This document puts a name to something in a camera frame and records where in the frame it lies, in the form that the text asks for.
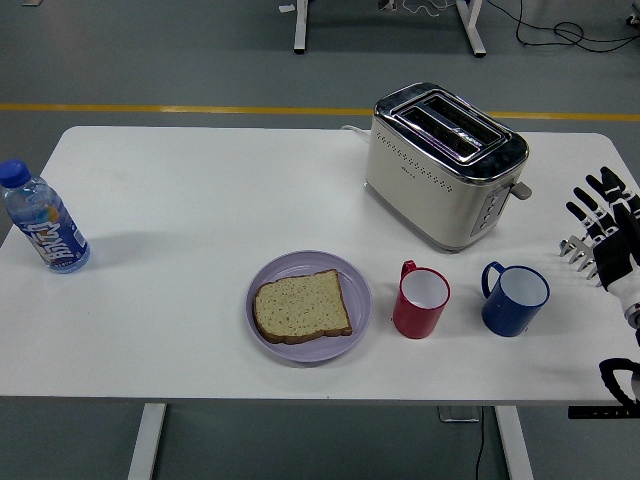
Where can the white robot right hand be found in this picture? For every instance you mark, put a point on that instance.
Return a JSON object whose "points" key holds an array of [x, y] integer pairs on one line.
{"points": [[615, 250]]}

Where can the brown bread slice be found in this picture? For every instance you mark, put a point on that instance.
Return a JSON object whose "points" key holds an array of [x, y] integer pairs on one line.
{"points": [[300, 307]]}

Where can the black table control panel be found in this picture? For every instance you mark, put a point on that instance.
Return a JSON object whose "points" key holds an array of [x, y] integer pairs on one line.
{"points": [[595, 412]]}

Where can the white paper scrap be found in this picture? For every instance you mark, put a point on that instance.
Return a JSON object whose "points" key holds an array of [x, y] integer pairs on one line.
{"points": [[286, 8]]}

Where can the lilac plate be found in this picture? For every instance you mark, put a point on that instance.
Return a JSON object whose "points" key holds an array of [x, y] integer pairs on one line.
{"points": [[360, 300]]}

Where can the blue enamel mug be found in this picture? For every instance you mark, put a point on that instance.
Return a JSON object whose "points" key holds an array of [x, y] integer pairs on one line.
{"points": [[505, 315]]}

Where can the silver metal toast rack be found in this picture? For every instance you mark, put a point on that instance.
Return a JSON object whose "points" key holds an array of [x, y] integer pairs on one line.
{"points": [[580, 252]]}

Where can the grey bracket under table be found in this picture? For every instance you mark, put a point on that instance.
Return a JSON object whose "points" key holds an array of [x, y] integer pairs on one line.
{"points": [[457, 415]]}

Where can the red enamel mug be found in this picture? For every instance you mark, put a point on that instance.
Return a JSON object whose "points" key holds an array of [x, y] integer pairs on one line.
{"points": [[415, 320]]}

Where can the white background table leg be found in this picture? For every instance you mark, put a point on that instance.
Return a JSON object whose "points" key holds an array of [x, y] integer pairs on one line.
{"points": [[472, 30], [300, 30]]}

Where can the blue-capped water bottle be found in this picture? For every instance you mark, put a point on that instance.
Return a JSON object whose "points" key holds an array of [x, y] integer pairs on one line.
{"points": [[55, 240]]}

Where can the grey floor object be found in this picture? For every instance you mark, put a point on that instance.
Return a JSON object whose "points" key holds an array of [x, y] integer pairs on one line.
{"points": [[386, 4]]}

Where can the cream and chrome toaster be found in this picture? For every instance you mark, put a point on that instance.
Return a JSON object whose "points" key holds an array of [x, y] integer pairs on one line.
{"points": [[425, 200]]}

